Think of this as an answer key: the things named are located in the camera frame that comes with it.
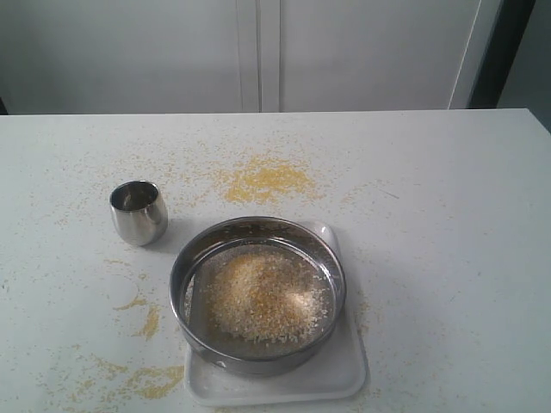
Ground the rice and millet mixture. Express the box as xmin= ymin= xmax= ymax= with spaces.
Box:
xmin=202 ymin=251 xmax=332 ymax=344

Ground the round steel mesh sieve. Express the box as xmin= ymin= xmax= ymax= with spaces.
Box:
xmin=169 ymin=216 xmax=347 ymax=376

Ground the small steel cup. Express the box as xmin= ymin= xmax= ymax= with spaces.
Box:
xmin=109 ymin=181 xmax=168 ymax=247

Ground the yellow millet pile on table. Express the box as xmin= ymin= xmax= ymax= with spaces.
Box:
xmin=215 ymin=155 xmax=321 ymax=205

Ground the white plastic tray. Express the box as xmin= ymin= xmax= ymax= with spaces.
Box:
xmin=170 ymin=216 xmax=368 ymax=407

